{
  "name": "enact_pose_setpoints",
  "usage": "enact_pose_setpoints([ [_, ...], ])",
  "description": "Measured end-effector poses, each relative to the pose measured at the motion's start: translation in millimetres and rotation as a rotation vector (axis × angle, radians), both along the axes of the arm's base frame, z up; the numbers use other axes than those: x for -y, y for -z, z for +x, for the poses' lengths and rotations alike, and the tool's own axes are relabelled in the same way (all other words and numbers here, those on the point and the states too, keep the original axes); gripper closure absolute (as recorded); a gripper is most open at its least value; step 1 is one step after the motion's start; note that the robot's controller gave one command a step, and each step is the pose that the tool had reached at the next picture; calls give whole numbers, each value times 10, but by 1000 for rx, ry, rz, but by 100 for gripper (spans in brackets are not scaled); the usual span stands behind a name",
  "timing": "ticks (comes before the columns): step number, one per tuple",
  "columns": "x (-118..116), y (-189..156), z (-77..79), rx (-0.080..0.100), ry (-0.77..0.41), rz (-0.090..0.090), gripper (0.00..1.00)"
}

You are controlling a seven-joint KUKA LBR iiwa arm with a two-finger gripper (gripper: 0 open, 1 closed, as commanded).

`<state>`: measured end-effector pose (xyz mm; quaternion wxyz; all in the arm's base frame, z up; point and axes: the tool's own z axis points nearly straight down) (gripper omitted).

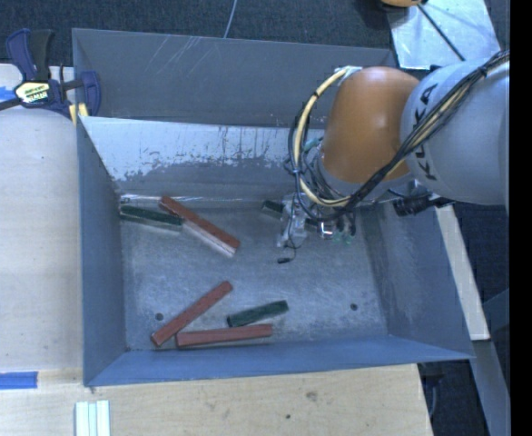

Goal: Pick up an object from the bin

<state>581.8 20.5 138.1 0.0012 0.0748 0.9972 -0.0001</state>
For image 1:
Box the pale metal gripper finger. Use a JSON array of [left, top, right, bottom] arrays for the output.
[[275, 223, 304, 249], [261, 199, 287, 221]]

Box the grey metal bin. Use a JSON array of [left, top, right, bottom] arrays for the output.
[[70, 27, 477, 388]]

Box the red-brown flat block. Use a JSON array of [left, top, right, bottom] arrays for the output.
[[150, 281, 234, 349], [174, 322, 275, 350], [157, 195, 241, 259]]

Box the dark green flat block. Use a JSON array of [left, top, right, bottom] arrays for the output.
[[226, 300, 291, 329], [119, 203, 186, 233]]

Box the black cylinder on white bracket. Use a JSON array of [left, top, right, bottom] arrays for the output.
[[391, 183, 456, 218]]

